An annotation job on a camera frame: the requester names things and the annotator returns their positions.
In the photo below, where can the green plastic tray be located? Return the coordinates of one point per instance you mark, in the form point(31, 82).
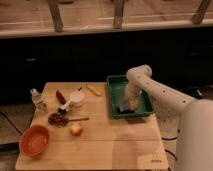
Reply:
point(116, 85)

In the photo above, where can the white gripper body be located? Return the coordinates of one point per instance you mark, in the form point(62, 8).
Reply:
point(132, 99)

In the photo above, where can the yellow banana piece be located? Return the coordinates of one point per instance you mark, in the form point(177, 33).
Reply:
point(93, 90)

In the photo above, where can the red chili pepper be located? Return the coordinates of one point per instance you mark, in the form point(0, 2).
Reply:
point(60, 97)

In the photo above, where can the white measuring cup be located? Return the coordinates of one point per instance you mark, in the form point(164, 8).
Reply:
point(75, 100)

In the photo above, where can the wooden spoon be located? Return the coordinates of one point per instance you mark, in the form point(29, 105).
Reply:
point(78, 119)

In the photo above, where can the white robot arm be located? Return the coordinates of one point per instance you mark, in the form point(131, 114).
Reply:
point(194, 146)

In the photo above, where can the orange bowl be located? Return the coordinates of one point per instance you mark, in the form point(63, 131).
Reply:
point(34, 141)

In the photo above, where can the pile of brown nuts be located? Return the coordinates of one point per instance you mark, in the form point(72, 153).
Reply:
point(57, 120)

